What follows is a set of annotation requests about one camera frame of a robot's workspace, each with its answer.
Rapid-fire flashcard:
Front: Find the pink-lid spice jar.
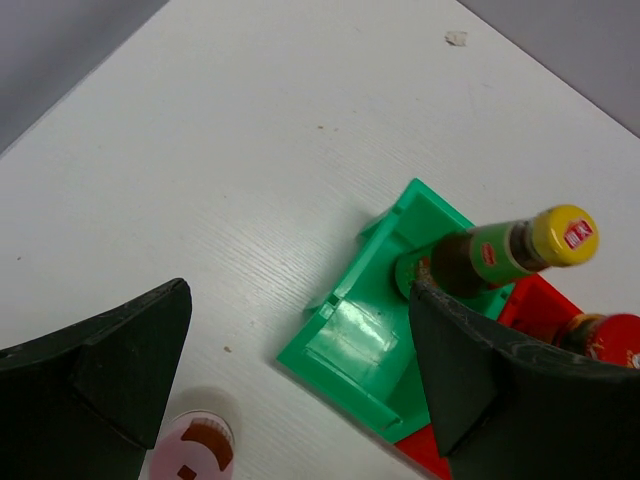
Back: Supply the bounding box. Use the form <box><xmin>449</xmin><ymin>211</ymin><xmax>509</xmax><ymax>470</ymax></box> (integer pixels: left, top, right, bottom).
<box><xmin>140</xmin><ymin>387</ymin><xmax>240</xmax><ymax>479</ymax></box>

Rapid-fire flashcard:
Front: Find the red-lid chili sauce jar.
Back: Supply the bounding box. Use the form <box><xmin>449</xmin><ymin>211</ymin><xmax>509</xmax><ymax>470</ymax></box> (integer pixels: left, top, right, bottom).
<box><xmin>553</xmin><ymin>313</ymin><xmax>639</xmax><ymax>369</ymax></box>

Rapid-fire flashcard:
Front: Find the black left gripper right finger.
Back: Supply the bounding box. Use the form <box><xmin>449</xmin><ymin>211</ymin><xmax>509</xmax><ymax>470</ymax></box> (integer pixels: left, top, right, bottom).
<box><xmin>409</xmin><ymin>282</ymin><xmax>639</xmax><ymax>479</ymax></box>

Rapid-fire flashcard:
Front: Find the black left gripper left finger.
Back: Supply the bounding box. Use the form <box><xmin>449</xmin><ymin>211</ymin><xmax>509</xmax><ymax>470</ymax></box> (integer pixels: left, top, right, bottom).
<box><xmin>1</xmin><ymin>278</ymin><xmax>192</xmax><ymax>479</ymax></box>

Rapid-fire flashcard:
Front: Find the green plastic bin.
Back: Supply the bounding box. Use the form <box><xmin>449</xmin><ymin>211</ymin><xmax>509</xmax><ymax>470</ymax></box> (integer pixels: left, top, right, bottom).
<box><xmin>275</xmin><ymin>178</ymin><xmax>516</xmax><ymax>444</ymax></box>

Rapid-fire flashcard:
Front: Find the yellow-cap green-label sauce bottle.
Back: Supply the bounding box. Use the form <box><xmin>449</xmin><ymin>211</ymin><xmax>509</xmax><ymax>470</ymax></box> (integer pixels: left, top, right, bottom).
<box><xmin>394</xmin><ymin>204</ymin><xmax>601</xmax><ymax>300</ymax></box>

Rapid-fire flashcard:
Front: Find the red plastic bin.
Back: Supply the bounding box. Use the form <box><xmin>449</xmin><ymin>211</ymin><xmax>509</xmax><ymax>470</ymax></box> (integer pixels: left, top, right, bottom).
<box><xmin>394</xmin><ymin>275</ymin><xmax>582</xmax><ymax>479</ymax></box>

